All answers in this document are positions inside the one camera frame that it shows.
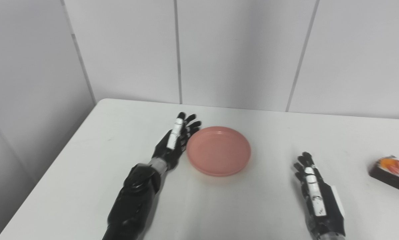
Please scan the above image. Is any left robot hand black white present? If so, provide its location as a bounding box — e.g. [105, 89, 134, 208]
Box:
[151, 112, 202, 172]

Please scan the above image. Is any chocolate cake slice with fruit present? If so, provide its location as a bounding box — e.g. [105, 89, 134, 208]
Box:
[369, 155, 399, 195]

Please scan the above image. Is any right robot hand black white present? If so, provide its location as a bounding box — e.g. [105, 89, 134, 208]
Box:
[293, 152, 346, 239]

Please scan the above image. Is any pink round plate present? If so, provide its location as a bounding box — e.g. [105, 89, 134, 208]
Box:
[186, 126, 252, 177]

